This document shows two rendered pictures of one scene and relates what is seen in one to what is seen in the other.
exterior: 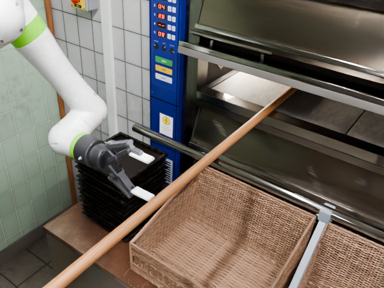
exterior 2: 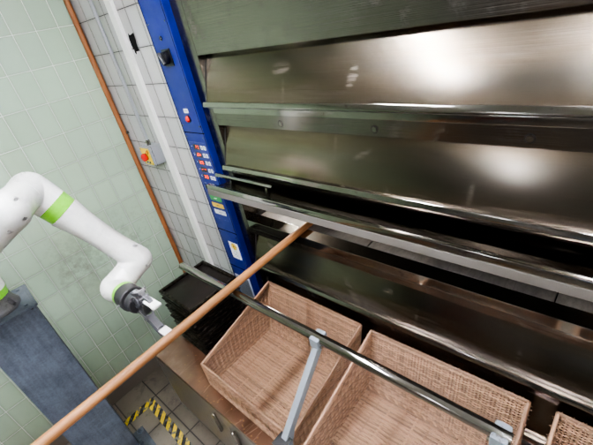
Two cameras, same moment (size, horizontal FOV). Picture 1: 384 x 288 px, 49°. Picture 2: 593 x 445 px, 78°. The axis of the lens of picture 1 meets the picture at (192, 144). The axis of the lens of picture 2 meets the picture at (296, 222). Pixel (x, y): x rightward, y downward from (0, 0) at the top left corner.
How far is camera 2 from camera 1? 60 cm
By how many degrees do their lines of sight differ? 12
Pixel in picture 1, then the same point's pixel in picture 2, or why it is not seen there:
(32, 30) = (56, 209)
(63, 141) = (107, 292)
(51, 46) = (78, 217)
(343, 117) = not seen: hidden behind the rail
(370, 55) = (350, 176)
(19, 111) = not seen: hidden behind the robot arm
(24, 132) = not seen: hidden behind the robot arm
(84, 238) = (179, 357)
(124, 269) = (206, 385)
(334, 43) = (321, 168)
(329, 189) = (364, 299)
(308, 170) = (345, 282)
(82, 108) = (123, 260)
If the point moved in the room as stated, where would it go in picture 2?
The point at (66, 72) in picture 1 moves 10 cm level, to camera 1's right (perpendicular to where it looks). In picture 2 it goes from (99, 235) to (123, 232)
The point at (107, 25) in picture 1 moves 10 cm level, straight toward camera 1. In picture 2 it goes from (175, 173) to (170, 181)
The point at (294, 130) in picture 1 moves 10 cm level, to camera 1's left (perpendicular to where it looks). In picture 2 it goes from (322, 247) to (297, 249)
